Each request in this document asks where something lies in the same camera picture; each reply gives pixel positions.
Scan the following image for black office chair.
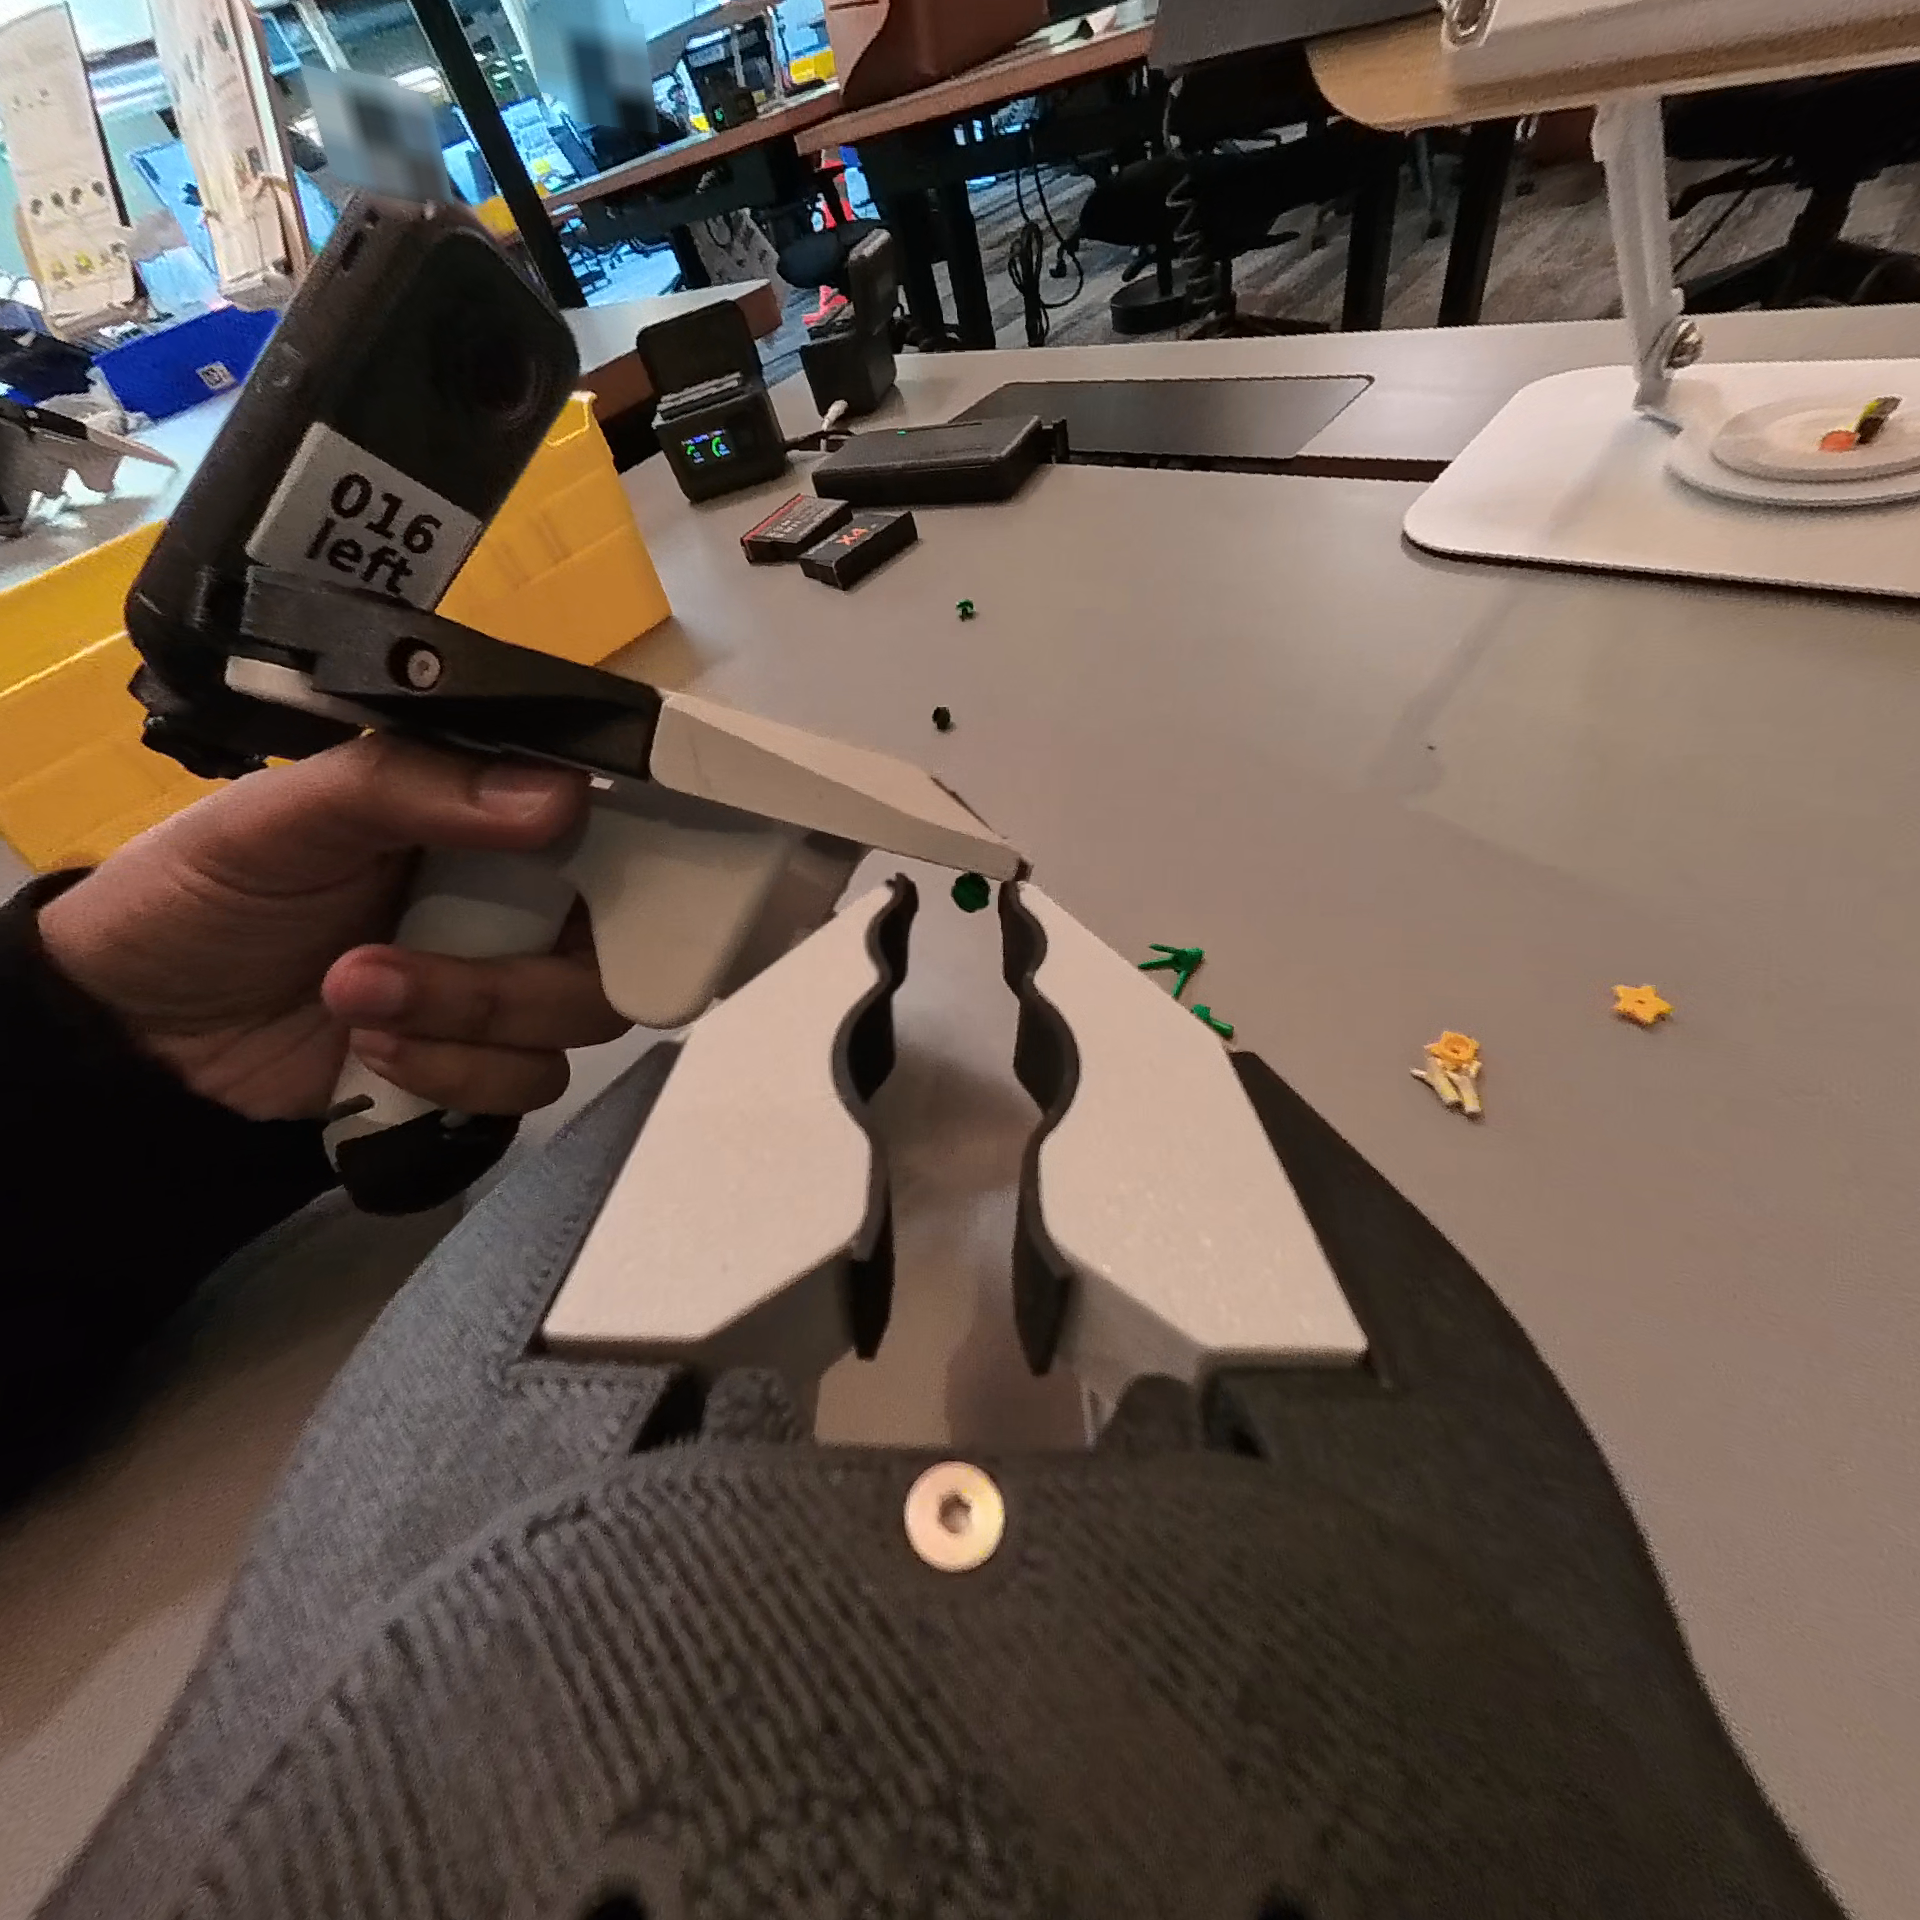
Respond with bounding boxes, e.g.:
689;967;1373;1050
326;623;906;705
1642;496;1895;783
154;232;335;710
1079;140;1254;340

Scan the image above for black flat box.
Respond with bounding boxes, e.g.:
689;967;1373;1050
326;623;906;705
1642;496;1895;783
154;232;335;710
809;415;1072;510

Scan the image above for white panel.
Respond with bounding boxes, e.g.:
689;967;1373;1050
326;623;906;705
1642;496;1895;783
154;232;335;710
1438;0;1920;94

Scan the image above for yellow plastic bin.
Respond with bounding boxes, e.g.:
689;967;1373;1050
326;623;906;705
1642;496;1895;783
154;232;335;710
0;389;674;872

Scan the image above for cardboard display stand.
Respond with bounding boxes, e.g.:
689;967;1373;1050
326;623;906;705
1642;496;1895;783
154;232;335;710
0;0;141;336
150;0;315;299

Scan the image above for table inset panel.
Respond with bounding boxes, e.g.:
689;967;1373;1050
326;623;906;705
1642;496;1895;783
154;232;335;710
955;372;1377;460

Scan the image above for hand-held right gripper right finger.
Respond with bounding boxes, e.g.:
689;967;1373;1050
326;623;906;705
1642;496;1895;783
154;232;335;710
997;879;1373;1398

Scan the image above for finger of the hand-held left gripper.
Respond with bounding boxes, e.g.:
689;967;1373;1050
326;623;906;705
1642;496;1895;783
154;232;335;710
646;685;1039;892

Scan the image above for background wooden desk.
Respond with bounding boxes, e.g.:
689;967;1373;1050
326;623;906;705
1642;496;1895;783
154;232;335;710
794;22;1157;154

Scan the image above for brown bag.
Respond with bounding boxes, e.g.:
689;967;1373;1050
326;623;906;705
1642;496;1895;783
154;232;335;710
825;0;1052;113

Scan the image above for blue plastic bin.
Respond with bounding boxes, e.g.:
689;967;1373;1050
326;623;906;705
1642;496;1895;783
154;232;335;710
91;305;290;425

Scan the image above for person's left forearm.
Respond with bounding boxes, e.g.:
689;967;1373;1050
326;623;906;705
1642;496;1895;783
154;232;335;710
0;870;352;1520

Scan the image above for round shallow dish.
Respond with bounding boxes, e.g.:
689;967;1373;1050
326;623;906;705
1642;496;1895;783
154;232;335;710
1666;392;1920;508

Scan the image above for black upright device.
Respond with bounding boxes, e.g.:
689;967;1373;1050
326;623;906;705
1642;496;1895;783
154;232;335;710
797;227;901;421

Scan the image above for black pillar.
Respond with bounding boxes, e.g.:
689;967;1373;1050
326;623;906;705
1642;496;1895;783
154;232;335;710
402;0;592;313

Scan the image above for black charger case with display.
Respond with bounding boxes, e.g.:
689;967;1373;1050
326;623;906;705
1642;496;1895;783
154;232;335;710
637;305;794;508

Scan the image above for idle hand-held gripper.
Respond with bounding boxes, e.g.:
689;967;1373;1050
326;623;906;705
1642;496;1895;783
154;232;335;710
0;392;179;535

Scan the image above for dark grey panel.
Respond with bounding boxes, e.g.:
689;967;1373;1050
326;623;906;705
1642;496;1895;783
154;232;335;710
1146;0;1449;80

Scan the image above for light wooden board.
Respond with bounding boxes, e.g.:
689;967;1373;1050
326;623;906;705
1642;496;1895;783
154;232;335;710
1304;30;1920;139

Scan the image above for black battery pack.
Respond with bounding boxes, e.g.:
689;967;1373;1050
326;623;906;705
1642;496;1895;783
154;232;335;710
738;496;856;564
800;510;922;590

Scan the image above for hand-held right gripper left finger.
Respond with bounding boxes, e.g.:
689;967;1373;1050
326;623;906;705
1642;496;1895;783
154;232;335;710
538;876;922;1375

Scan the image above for person's left hand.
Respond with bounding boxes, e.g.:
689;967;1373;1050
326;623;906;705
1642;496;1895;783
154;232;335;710
35;732;635;1124

